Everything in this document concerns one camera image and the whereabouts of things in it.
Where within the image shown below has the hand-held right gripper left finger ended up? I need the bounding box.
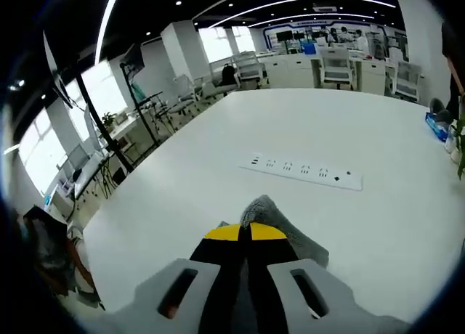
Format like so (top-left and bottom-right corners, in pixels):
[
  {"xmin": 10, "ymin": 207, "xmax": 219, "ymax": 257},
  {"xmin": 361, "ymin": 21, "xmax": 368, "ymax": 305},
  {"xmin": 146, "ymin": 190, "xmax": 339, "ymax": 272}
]
[{"xmin": 132, "ymin": 223, "xmax": 250, "ymax": 334}]

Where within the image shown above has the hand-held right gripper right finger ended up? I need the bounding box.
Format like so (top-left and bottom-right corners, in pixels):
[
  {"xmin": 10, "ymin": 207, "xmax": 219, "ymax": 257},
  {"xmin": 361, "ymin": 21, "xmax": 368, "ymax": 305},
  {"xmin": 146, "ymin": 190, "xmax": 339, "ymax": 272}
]
[{"xmin": 243, "ymin": 223, "xmax": 367, "ymax": 334}]

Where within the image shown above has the grey towel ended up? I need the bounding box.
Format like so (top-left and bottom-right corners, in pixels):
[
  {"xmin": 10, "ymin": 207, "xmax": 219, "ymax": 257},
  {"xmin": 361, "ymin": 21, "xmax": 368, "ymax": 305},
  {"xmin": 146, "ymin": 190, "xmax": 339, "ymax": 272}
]
[{"xmin": 217, "ymin": 194, "xmax": 331, "ymax": 269}]

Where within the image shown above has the white power strip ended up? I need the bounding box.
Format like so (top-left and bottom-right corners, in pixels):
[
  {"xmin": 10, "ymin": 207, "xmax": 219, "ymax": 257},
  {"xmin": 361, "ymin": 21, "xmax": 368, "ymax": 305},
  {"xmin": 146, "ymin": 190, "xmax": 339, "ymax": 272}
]
[{"xmin": 238, "ymin": 151, "xmax": 364, "ymax": 192}]

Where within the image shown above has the white side desk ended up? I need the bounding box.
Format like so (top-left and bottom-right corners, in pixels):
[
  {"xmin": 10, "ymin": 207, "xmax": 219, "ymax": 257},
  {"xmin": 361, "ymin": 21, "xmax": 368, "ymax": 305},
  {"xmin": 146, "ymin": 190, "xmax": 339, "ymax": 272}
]
[{"xmin": 46, "ymin": 130, "xmax": 123, "ymax": 213}]

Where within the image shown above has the small potted plant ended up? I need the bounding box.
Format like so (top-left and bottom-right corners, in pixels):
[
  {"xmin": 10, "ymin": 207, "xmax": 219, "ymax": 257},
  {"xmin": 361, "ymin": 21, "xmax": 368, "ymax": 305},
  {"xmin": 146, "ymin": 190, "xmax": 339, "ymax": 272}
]
[{"xmin": 101, "ymin": 111, "xmax": 118, "ymax": 132}]

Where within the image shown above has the white monitor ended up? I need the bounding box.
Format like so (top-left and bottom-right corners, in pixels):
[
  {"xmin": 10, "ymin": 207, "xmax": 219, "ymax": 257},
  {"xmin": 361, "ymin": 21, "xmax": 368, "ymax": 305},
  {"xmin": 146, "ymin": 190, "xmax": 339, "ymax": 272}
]
[{"xmin": 82, "ymin": 105, "xmax": 105, "ymax": 152}]

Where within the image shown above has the black backpack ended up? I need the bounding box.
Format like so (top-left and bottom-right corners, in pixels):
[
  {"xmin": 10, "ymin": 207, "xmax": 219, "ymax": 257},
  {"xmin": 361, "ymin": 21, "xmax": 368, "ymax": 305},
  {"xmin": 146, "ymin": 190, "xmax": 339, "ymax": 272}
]
[{"xmin": 221, "ymin": 63, "xmax": 238, "ymax": 86}]

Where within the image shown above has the white cabinet row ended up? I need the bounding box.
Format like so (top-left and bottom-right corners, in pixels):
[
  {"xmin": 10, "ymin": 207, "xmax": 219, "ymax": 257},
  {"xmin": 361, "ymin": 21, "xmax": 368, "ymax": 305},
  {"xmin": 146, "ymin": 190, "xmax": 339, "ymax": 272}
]
[{"xmin": 254, "ymin": 52, "xmax": 393, "ymax": 95}]

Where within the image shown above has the blue tissue pack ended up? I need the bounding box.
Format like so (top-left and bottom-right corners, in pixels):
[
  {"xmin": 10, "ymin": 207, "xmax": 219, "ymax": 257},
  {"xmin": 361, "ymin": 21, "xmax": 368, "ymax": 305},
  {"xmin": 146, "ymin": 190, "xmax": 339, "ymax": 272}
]
[{"xmin": 424, "ymin": 112, "xmax": 451, "ymax": 142}]

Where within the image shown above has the black panel stand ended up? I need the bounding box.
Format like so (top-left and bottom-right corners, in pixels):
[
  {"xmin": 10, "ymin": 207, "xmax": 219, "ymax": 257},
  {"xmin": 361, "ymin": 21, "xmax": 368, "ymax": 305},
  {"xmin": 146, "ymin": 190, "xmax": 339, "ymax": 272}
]
[{"xmin": 118, "ymin": 43, "xmax": 163, "ymax": 150}]

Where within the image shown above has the potted green plant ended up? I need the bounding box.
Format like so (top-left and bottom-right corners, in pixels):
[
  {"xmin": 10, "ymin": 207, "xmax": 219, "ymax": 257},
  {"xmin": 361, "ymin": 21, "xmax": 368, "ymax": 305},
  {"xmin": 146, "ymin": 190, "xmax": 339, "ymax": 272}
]
[{"xmin": 450, "ymin": 112, "xmax": 465, "ymax": 181}]

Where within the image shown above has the grey cloth bundle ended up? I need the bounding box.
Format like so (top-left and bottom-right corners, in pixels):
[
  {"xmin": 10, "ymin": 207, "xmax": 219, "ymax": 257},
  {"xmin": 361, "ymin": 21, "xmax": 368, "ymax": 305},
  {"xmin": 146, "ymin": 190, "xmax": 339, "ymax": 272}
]
[{"xmin": 429, "ymin": 97, "xmax": 454, "ymax": 123}]

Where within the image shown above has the large monitor on black stand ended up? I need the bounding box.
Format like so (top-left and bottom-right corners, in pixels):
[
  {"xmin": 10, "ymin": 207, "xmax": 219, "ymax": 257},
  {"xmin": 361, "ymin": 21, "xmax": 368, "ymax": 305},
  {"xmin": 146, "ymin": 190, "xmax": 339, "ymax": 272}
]
[{"xmin": 42, "ymin": 30, "xmax": 136, "ymax": 174}]

